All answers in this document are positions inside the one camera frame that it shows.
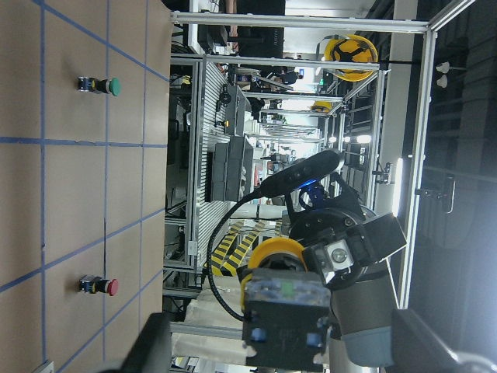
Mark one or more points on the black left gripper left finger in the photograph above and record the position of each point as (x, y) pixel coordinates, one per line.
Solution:
(151, 351)

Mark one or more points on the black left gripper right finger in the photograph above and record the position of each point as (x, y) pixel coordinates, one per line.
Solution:
(416, 348)

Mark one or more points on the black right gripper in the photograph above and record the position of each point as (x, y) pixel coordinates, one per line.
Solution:
(339, 242)

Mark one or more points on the yellow push button switch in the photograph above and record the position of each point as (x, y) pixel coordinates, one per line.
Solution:
(285, 308)

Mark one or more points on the yellow hard hat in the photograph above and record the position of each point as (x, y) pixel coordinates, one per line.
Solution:
(351, 48)

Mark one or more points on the red push button switch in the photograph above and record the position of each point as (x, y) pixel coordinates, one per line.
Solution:
(95, 284)

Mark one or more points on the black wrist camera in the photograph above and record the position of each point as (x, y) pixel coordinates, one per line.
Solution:
(301, 174)

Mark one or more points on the green push button switch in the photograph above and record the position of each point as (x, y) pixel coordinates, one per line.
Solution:
(107, 86)

